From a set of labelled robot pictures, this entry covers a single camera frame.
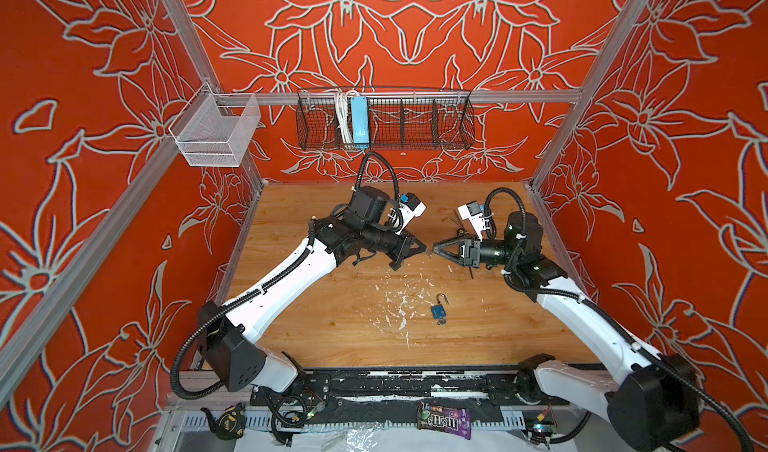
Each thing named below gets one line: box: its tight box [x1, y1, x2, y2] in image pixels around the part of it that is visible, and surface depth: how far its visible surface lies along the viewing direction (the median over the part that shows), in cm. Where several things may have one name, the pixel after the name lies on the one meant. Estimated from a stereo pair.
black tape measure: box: [200, 402, 246, 440], surface depth 68 cm
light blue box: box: [351, 96, 370, 149], surface depth 91 cm
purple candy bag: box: [416, 400, 472, 440], surface depth 70 cm
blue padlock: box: [431, 293, 449, 320], surface depth 87 cm
